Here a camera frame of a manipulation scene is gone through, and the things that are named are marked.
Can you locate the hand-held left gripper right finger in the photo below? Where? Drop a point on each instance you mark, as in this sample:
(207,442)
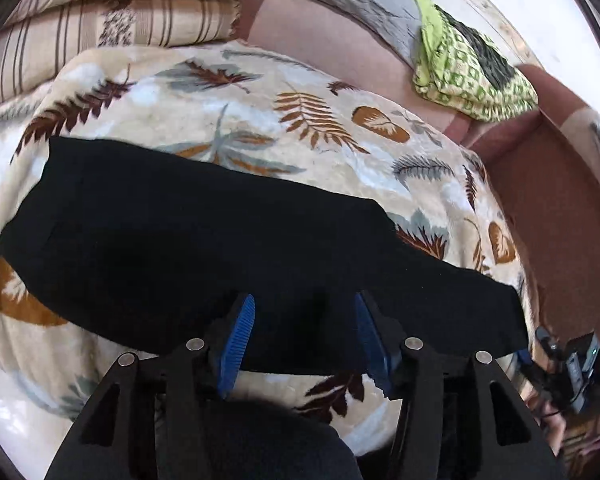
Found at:
(371,347)

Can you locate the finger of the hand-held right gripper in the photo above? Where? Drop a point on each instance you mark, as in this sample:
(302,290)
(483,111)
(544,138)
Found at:
(523,356)

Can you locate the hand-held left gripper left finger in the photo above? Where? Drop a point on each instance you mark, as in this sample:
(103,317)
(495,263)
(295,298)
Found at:
(236,342)

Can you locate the black pants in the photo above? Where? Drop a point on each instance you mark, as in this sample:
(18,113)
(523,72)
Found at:
(190,240)

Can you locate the person's dark trouser leg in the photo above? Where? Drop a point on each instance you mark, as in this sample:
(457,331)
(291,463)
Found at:
(280,442)

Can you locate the pink-brown sofa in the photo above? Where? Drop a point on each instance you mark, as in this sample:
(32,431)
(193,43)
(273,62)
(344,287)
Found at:
(555,220)

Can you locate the leaf-print beige blanket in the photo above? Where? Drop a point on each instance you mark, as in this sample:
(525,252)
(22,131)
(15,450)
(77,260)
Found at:
(290,110)

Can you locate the green patterned cloth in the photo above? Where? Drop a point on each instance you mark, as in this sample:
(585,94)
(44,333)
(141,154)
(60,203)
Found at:
(460,70)

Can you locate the striped beige pillows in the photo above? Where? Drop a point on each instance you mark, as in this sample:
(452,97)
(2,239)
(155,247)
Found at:
(105,5)

